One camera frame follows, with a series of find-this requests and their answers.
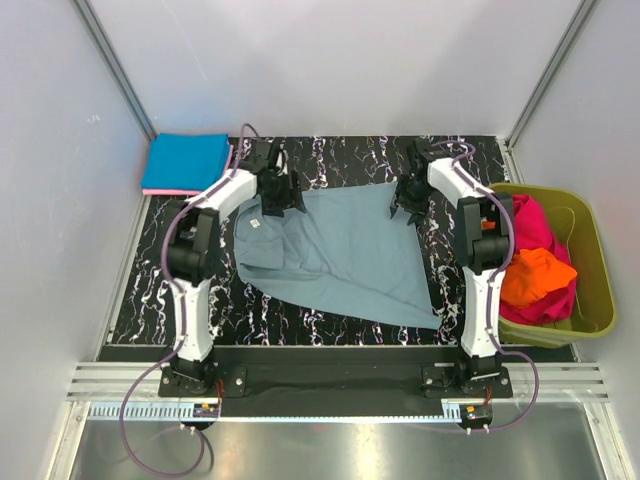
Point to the right aluminium frame post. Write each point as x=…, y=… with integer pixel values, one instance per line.
x=568, y=40

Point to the magenta t shirt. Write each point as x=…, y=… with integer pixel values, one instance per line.
x=532, y=230

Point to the aluminium front rail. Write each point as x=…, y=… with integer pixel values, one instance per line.
x=113, y=390

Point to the olive green plastic bin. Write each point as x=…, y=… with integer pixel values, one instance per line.
x=594, y=313

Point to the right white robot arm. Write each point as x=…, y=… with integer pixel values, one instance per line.
x=484, y=243

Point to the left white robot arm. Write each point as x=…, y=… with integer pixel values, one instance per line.
x=191, y=248

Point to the black marble pattern mat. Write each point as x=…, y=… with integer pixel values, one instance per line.
x=243, y=315

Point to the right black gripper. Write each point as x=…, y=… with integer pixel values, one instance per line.
x=418, y=209

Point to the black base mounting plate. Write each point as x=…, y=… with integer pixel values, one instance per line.
x=432, y=371

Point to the folded blue t shirt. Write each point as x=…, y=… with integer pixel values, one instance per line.
x=175, y=142

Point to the aluminium frame post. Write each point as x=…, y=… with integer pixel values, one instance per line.
x=568, y=40
x=109, y=56

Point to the orange t shirt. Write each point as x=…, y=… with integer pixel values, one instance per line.
x=532, y=275

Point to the left aluminium frame post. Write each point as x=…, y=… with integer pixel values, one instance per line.
x=109, y=56

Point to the folded pink t shirt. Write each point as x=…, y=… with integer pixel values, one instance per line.
x=187, y=172

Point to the grey blue t shirt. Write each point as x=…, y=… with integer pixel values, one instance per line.
x=345, y=256

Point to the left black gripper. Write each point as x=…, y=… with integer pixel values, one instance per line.
x=291, y=199

